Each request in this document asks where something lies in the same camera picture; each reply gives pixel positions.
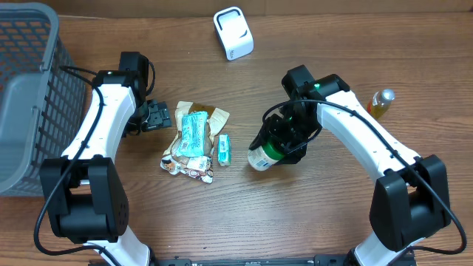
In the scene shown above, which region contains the teal tissue packet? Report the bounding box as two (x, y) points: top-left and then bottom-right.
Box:
(177, 112), (208, 157)

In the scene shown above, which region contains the brown white snack bag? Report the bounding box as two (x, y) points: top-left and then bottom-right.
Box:
(160, 101), (230, 184)

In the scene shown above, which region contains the small teal carton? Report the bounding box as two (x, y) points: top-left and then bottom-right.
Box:
(217, 134), (231, 166)

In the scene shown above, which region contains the yellow dish soap bottle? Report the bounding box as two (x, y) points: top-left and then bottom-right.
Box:
(367, 89), (395, 120)

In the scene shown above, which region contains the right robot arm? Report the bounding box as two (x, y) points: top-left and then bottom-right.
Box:
(248, 65), (451, 265)

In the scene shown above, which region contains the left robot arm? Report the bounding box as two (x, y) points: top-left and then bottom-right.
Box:
(33, 52), (171, 265)

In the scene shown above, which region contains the grey plastic shopping basket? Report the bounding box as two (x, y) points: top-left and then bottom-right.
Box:
(1, 3), (86, 197)

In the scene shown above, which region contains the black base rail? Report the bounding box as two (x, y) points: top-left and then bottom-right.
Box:
(88, 253), (352, 266)

